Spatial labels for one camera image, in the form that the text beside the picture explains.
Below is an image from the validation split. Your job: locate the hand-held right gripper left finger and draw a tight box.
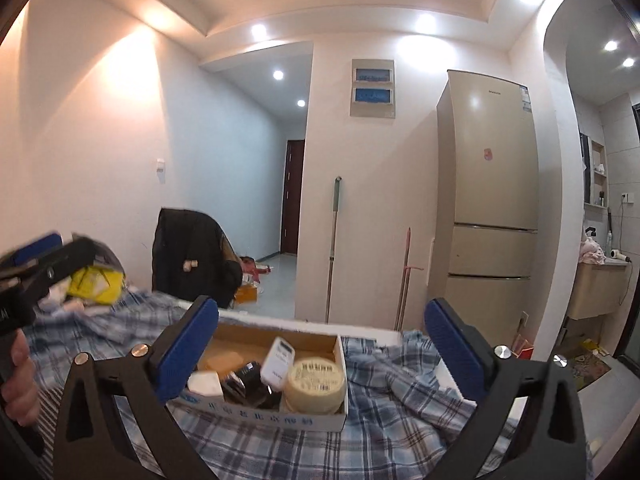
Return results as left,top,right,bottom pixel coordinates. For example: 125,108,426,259
52,296,219,480

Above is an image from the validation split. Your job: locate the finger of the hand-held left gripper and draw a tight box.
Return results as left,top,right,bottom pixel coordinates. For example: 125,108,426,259
0,231,63,271
0,234,108,307

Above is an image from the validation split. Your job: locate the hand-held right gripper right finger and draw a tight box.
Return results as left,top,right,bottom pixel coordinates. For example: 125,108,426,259
424,297,588,480

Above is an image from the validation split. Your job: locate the small white box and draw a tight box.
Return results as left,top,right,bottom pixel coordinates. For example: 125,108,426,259
187,370,223,396

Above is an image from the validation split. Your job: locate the white remote control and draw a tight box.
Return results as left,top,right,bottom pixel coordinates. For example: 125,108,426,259
260,336,299,388

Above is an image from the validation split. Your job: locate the cardboard box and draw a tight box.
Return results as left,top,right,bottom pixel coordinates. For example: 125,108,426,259
172,321,349,433

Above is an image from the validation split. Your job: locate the round cream tin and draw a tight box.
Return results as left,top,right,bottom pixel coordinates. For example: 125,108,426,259
281,356,347,415

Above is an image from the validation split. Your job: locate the person's left hand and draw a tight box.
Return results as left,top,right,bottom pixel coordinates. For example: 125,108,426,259
0,332,42,426

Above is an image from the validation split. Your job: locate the yellow bag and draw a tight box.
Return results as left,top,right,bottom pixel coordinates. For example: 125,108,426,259
67,266,126,306

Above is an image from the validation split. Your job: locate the grey bag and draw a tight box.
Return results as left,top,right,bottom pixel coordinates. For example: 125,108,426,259
92,245,126,273

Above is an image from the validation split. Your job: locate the blue plaid shirt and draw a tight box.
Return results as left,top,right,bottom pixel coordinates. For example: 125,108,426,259
20,290,591,480

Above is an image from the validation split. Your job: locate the orange box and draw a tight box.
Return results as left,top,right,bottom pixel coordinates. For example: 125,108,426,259
234,282,262,305

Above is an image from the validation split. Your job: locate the red broom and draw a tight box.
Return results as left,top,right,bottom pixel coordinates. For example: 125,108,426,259
395,226,426,331

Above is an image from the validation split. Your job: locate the red floor item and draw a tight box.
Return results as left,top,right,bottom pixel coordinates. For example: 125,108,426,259
240,256,273,283

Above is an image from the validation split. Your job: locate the brown chair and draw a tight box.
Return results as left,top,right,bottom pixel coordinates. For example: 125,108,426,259
220,232,241,263

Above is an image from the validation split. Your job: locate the black jacket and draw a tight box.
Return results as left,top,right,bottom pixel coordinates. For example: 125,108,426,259
151,208,243,308

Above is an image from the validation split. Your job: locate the grey striped cloth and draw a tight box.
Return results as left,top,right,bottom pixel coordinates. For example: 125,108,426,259
30,385,68,480

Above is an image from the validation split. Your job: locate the patterned floor mat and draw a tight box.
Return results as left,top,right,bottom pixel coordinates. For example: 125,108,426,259
565,352,613,391

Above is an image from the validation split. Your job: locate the beige refrigerator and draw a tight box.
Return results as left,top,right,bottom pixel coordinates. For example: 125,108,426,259
427,70,541,346

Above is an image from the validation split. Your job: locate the beige vanity cabinet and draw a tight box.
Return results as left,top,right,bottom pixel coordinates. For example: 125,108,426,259
567,260,633,321

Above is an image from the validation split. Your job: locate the pink cloth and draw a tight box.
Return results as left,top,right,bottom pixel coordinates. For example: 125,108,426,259
580,237,607,265

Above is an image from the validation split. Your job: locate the dark brown door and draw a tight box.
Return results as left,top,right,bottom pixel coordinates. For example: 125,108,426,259
281,139,306,256

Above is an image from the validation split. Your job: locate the wall niche shelf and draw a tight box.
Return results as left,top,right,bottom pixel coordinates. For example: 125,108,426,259
590,140,608,206

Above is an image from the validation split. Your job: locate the wall electrical panel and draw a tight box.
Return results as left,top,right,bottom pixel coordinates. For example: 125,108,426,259
351,58,396,119

